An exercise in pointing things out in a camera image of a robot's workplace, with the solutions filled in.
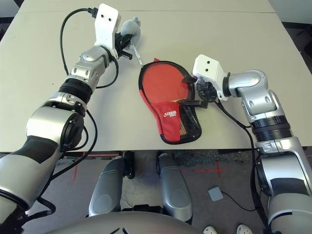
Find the white keychain clip with bead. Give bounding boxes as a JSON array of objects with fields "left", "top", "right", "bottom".
[{"left": 131, "top": 42, "right": 145, "bottom": 68}]

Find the grey robot leg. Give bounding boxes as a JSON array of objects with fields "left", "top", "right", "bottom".
[
  {"left": 157, "top": 152, "right": 193, "bottom": 224},
  {"left": 88, "top": 156, "right": 127, "bottom": 217}
]

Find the grey plush charm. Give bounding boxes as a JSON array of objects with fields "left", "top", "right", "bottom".
[{"left": 121, "top": 16, "right": 142, "bottom": 47}]

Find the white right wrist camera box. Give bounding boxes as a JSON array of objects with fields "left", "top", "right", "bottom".
[{"left": 192, "top": 54, "right": 231, "bottom": 101}]

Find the grey left robot leg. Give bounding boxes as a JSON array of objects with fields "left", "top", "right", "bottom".
[{"left": 88, "top": 156, "right": 127, "bottom": 217}]

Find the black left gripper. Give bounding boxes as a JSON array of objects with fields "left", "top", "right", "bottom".
[{"left": 114, "top": 33, "right": 134, "bottom": 61}]

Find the red ping-pong paddle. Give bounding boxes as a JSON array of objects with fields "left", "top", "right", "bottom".
[{"left": 142, "top": 63, "right": 193, "bottom": 137}]

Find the grey right robot leg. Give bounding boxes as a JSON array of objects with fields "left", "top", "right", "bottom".
[{"left": 157, "top": 152, "right": 193, "bottom": 224}]

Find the red tape cross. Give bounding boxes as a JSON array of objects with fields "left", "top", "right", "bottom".
[{"left": 182, "top": 160, "right": 226, "bottom": 177}]

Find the grey foot pedal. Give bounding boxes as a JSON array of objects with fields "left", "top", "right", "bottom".
[{"left": 207, "top": 186, "right": 224, "bottom": 202}]

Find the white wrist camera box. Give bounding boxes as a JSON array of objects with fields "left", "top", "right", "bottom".
[
  {"left": 192, "top": 54, "right": 231, "bottom": 101},
  {"left": 93, "top": 3, "right": 122, "bottom": 59}
]

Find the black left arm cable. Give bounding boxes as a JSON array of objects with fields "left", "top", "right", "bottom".
[{"left": 24, "top": 8, "right": 120, "bottom": 220}]

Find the red black paddle case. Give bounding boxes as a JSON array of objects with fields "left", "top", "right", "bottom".
[{"left": 138, "top": 57, "right": 203, "bottom": 145}]

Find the thin black pedal cable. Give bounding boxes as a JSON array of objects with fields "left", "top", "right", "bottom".
[{"left": 221, "top": 192, "right": 256, "bottom": 212}]

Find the grey robot torso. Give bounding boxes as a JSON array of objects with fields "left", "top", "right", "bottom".
[{"left": 41, "top": 211, "right": 205, "bottom": 234}]

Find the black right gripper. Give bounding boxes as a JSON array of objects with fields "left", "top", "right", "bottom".
[{"left": 181, "top": 75, "right": 218, "bottom": 110}]

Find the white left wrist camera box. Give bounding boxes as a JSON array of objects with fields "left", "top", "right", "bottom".
[{"left": 93, "top": 3, "right": 122, "bottom": 59}]

